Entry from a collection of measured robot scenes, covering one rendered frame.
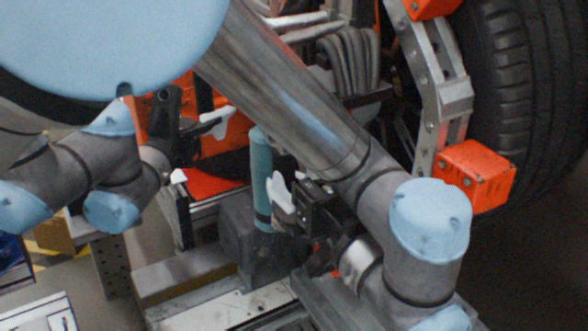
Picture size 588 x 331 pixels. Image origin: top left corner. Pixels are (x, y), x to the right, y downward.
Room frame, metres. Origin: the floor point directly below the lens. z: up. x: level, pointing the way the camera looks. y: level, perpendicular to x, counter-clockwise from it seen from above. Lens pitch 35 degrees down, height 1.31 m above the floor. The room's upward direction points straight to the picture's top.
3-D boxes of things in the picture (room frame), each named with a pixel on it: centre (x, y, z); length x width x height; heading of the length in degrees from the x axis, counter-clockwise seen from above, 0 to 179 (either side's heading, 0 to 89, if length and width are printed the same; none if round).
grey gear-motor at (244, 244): (1.16, 0.00, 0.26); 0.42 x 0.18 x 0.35; 119
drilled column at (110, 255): (1.18, 0.58, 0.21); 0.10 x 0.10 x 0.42; 29
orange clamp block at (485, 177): (0.63, -0.27, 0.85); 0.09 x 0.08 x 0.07; 29
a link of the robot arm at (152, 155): (0.70, 0.24, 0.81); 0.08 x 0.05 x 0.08; 74
